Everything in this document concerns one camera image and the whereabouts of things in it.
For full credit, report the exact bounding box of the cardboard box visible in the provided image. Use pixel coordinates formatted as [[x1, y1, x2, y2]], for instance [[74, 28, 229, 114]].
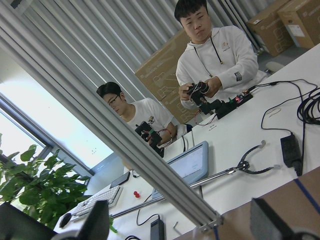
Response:
[[135, 29, 196, 124], [247, 0, 299, 57]]

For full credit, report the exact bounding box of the coiled black cable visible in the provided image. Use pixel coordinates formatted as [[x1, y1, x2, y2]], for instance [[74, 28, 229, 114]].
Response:
[[296, 86, 320, 125]]

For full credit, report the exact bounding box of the person in white t-shirt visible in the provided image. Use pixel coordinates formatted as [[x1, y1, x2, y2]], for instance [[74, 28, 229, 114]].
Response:
[[96, 81, 177, 145]]

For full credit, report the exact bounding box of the aluminium frame post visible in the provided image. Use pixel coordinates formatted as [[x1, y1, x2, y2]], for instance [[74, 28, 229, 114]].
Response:
[[0, 0, 223, 230]]

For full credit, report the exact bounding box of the black teleoperation controller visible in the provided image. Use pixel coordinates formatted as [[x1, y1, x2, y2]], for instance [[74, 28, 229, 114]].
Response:
[[186, 80, 254, 120]]

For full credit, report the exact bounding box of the black power adapter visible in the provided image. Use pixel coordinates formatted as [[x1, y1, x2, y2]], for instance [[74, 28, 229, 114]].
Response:
[[280, 133, 303, 177]]

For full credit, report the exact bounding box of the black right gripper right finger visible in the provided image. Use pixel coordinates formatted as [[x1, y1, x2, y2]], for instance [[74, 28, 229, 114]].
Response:
[[250, 198, 294, 240]]

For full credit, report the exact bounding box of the green potted plant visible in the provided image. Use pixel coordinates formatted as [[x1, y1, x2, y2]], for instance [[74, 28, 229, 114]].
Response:
[[0, 144, 90, 229]]

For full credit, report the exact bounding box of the blue teach pendant tablet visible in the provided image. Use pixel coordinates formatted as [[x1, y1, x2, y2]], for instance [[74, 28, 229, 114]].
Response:
[[166, 141, 209, 185]]

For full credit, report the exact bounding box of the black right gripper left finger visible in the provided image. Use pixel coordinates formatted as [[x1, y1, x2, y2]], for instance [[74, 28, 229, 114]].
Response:
[[75, 200, 110, 240]]

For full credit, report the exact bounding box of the white keyboard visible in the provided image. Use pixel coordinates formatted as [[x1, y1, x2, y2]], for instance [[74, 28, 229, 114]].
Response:
[[71, 185, 124, 223]]

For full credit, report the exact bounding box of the metal reacher grabber tool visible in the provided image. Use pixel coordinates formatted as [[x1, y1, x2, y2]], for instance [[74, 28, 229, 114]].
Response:
[[111, 140, 282, 220]]

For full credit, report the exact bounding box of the black computer mouse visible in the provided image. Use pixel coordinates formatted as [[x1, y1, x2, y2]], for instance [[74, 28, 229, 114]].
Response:
[[59, 212, 72, 228]]

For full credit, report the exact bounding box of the person in white hoodie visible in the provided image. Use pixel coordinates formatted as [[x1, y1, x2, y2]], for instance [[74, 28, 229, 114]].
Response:
[[174, 0, 267, 109]]

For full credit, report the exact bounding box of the smartphone on table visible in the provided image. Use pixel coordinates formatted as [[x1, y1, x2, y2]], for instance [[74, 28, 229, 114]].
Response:
[[110, 171, 131, 188]]

